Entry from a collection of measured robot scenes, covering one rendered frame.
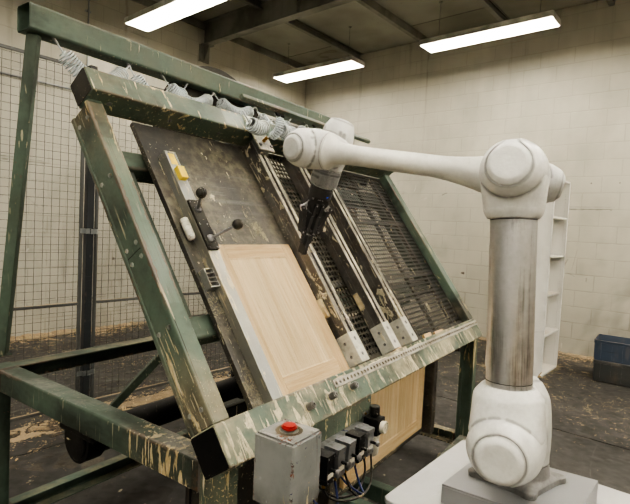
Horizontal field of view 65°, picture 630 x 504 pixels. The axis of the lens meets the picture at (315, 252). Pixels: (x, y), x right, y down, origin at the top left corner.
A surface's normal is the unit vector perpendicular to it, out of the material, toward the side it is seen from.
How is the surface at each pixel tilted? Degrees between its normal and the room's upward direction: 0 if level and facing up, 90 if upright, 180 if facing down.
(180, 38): 90
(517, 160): 82
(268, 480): 90
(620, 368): 90
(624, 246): 90
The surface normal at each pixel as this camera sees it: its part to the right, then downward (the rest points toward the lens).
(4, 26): 0.76, 0.07
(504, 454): -0.51, 0.15
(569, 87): -0.65, 0.00
